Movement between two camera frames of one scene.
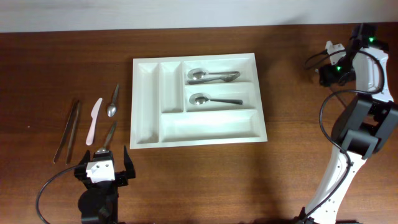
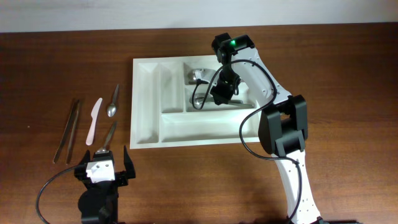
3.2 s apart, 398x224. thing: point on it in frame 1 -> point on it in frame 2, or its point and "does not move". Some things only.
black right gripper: (327, 74) -> (224, 94)
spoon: (341, 101) -> (240, 106)
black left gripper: (122, 177) does not move
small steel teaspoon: (111, 109) does not move
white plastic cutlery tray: (163, 115) does not move
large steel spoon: (200, 98) does not move
